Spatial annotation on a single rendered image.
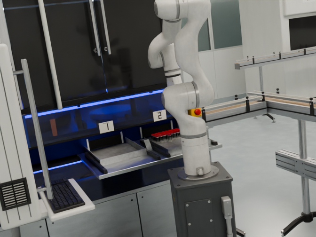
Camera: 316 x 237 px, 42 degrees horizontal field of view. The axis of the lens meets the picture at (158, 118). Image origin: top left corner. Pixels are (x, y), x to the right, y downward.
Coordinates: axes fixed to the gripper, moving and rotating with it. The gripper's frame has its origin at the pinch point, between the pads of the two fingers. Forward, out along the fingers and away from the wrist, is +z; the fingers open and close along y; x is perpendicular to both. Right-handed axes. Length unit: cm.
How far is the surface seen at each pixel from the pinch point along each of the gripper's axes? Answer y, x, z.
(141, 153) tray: -11.1, -21.6, 22.7
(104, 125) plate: -36.5, -31.9, 7.4
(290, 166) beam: -32, 91, 70
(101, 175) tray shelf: 2, -48, 23
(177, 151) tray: -0.1, -5.9, 24.0
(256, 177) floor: -132, 128, 116
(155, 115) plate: -36.5, 0.4, 10.0
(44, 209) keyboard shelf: 5, -78, 30
